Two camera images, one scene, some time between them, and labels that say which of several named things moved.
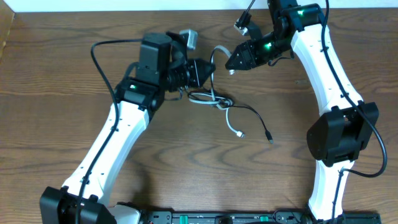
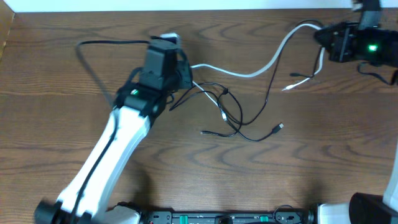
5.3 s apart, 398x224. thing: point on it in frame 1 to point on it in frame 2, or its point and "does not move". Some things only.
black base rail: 249,216 does not move
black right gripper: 248,55 to 340,52
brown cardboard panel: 7,16 does not move
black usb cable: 229,102 to 290,74
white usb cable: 226,107 to 260,70
